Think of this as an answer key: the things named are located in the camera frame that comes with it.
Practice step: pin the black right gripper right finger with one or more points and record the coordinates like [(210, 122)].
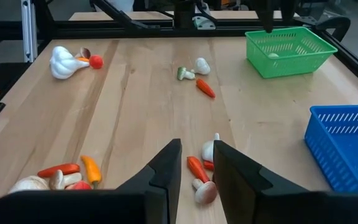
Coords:
[(259, 202)]

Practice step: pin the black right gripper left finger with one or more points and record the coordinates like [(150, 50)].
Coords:
[(135, 202)]

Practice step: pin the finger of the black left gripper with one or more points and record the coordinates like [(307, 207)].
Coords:
[(287, 9), (266, 15)]

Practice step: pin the orange chili pepper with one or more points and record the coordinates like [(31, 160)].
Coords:
[(91, 169)]

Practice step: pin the brown cap mushroom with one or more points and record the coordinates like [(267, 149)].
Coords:
[(62, 180), (85, 53), (205, 192)]

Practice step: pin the red chili pepper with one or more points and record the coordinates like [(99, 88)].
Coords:
[(205, 88), (59, 170), (197, 168), (208, 165)]

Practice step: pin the off-white garlic bulb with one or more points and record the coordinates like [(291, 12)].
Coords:
[(208, 151), (28, 184)]

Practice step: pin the orange carrot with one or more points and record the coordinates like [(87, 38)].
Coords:
[(82, 59)]

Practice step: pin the large glossy white garlic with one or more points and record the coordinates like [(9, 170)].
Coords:
[(62, 63)]

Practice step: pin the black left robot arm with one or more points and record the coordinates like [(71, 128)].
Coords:
[(183, 14)]

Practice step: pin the black chair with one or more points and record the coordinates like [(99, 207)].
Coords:
[(334, 25)]

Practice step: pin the green plastic basket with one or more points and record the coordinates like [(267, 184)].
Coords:
[(278, 70)]

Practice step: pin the blue plastic basket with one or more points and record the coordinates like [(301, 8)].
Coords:
[(328, 161)]

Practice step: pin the light wooden table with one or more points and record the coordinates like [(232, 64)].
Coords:
[(104, 15)]

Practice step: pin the grey metal base plate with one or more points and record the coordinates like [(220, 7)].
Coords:
[(204, 22)]

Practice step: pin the silver aluminium post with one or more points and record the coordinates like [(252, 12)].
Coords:
[(29, 31)]

